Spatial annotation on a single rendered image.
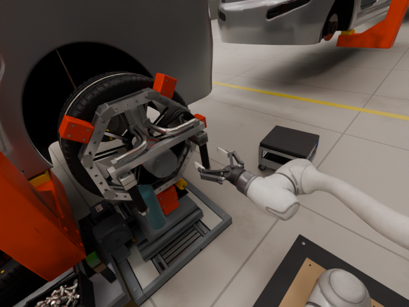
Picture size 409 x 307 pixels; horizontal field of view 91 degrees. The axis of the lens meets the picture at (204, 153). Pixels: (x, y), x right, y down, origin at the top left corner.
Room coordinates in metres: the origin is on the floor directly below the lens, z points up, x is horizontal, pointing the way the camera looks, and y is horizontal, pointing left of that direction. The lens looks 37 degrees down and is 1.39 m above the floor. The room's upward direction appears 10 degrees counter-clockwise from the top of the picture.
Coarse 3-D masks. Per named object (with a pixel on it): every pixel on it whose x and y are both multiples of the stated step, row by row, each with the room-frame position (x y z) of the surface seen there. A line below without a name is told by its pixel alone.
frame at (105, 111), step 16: (128, 96) 0.84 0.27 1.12; (144, 96) 0.84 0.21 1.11; (160, 96) 0.88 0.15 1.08; (96, 112) 0.77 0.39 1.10; (112, 112) 0.75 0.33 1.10; (96, 128) 0.71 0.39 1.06; (96, 144) 0.70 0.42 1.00; (192, 144) 0.93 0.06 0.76; (80, 160) 0.66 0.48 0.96; (96, 176) 0.67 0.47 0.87; (176, 176) 0.85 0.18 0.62; (112, 192) 0.67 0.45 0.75
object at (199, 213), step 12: (132, 216) 1.00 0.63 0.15; (192, 216) 0.90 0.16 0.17; (132, 228) 0.89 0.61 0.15; (180, 228) 0.83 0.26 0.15; (132, 240) 0.78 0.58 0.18; (144, 240) 0.77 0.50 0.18; (156, 240) 0.77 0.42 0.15; (168, 240) 0.77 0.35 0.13; (144, 252) 0.70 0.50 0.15; (156, 252) 0.71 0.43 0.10
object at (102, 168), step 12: (144, 108) 0.93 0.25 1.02; (168, 108) 1.00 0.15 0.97; (156, 120) 0.97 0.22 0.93; (108, 132) 0.83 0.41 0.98; (132, 144) 0.90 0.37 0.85; (180, 144) 0.99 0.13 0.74; (96, 156) 0.77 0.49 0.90; (108, 156) 0.80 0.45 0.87; (108, 168) 0.93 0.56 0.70; (144, 168) 0.98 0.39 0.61; (108, 180) 0.75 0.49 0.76; (144, 180) 0.86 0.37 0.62
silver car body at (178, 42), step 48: (0, 0) 1.09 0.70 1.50; (48, 0) 1.18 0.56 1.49; (96, 0) 1.30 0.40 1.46; (144, 0) 1.44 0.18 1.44; (192, 0) 1.63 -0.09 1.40; (0, 48) 1.04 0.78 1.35; (48, 48) 1.13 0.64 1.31; (144, 48) 1.39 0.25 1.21; (192, 48) 1.59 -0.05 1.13; (0, 96) 0.98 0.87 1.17; (192, 96) 1.55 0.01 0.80; (0, 144) 0.93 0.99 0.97
